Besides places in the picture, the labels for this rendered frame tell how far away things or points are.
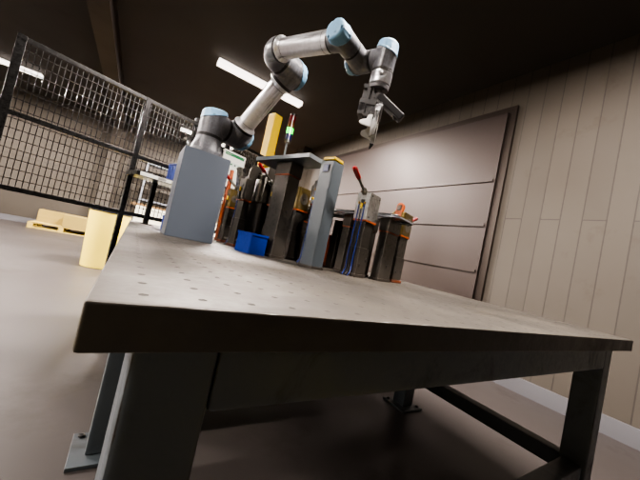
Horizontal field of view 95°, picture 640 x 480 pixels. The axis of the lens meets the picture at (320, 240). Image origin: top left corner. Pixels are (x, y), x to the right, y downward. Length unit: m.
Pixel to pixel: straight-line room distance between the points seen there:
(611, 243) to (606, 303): 0.43
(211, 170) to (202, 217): 0.22
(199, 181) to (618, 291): 2.76
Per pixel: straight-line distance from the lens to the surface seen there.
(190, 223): 1.42
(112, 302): 0.27
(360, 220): 1.25
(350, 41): 1.18
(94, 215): 4.44
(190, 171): 1.43
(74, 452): 1.34
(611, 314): 2.91
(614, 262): 2.94
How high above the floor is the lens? 0.77
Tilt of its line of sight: 2 degrees up
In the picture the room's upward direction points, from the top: 12 degrees clockwise
